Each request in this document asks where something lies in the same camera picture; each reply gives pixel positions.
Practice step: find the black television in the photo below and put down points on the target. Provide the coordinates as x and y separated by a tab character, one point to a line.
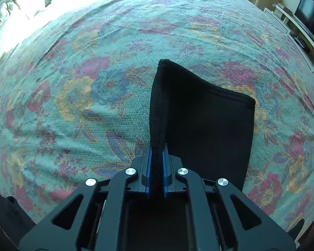
307	9

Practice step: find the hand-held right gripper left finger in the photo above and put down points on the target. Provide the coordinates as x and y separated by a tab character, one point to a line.
148	174

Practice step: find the white pillow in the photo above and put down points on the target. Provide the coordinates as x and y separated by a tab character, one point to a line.
26	0

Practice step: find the white television stand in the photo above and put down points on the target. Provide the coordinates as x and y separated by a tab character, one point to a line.
295	28

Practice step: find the floral bedspread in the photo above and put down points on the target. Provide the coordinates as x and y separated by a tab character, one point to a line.
94	57

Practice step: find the cream tufted headboard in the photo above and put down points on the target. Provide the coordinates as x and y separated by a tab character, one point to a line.
2	18

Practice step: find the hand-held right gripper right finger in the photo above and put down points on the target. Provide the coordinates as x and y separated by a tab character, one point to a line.
165	174

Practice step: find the black pants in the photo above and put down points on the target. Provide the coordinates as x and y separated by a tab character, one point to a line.
198	123

